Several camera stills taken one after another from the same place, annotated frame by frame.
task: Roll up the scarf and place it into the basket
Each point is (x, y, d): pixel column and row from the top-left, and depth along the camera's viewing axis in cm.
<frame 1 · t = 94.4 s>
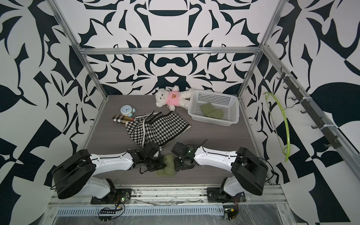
left hand: (167, 163, 84), fingers closed
right hand: (177, 165, 83), fingers open
green knitted scarf: (210, 110, 110), point 2 cm above the table
houndstooth black white garment: (158, 128, 99), point 3 cm above the table
white teddy bear pink shirt: (173, 99, 110), point 8 cm above the table
white plastic basket: (229, 104, 112), point 4 cm above the table
small blue alarm clock: (127, 110, 107), point 5 cm above the table
plaid beige pouch: (122, 119, 104), point 4 cm above the table

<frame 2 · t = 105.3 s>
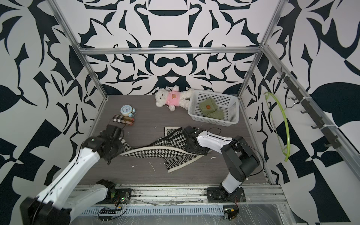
left hand: (118, 147, 80), fingers closed
right hand: (194, 149, 91), fingers open
houndstooth black white garment: (173, 147, 88), point 6 cm above the table
green knitted scarf 2: (208, 106, 105), point 9 cm above the table
the other named things where they were.

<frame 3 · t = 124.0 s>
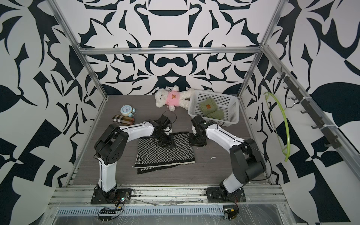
left hand: (175, 144, 91), fingers open
right hand: (191, 141, 88), fingers open
houndstooth black white garment: (150, 157, 87), point 3 cm above the table
the other named things where they were.

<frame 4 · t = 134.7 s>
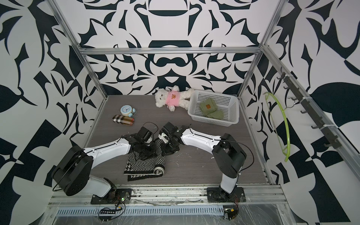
left hand: (157, 153, 86), fingers closed
right hand: (162, 152, 82), fingers closed
houndstooth black white garment: (138, 168, 83), point 3 cm above the table
the other named things where they were.

